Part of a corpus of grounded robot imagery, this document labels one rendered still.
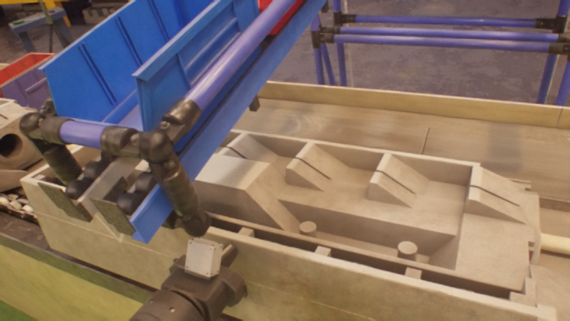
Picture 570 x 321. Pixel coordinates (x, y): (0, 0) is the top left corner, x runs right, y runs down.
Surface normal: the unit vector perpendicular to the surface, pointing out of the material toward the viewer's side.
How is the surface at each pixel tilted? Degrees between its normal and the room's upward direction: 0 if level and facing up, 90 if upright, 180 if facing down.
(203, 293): 10
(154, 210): 90
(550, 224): 0
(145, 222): 90
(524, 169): 0
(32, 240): 0
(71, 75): 88
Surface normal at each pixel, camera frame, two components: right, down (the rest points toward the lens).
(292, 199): -0.07, -0.87
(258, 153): 0.38, -0.68
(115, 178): 0.90, 0.15
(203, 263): -0.41, -0.03
